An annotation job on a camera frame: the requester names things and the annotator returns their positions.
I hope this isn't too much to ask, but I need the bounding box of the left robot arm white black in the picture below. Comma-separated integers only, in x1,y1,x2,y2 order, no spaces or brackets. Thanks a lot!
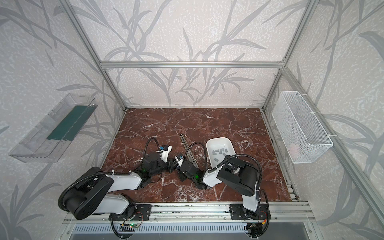
58,153,174,220

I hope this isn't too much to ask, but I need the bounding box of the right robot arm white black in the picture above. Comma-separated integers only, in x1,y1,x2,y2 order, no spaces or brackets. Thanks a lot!
174,154,263,212

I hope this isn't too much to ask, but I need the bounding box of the grey staple strips pile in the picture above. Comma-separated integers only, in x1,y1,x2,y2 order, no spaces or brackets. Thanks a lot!
210,148,229,159

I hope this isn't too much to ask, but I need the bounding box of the white plastic tray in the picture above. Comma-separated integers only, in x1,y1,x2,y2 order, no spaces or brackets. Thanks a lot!
206,137,236,168

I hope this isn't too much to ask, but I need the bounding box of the green circuit board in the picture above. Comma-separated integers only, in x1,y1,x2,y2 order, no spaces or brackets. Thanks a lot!
120,223,142,232

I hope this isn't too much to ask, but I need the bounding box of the pink item in basket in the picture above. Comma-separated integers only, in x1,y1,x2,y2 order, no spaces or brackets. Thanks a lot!
288,144,301,160

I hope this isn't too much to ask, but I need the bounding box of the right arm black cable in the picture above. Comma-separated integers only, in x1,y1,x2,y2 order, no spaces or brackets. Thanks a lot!
183,141,264,193

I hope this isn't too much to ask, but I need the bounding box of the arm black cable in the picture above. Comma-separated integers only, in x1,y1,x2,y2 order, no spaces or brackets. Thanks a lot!
57,137,161,211
183,141,264,193

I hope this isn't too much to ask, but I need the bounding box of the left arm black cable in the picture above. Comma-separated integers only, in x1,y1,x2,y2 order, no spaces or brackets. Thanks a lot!
57,137,161,211

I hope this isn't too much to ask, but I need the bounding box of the clear plastic wall bin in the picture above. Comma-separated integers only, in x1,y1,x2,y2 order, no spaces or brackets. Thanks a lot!
9,94,98,163

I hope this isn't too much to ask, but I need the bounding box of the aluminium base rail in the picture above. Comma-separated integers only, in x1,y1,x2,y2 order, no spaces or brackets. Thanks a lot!
62,202,316,224

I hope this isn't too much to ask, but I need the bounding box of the white wire mesh basket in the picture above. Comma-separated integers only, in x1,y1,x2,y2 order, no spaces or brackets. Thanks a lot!
272,91,333,164

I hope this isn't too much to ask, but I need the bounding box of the aluminium cage frame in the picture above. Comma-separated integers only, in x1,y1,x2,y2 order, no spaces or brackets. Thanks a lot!
59,1,384,222

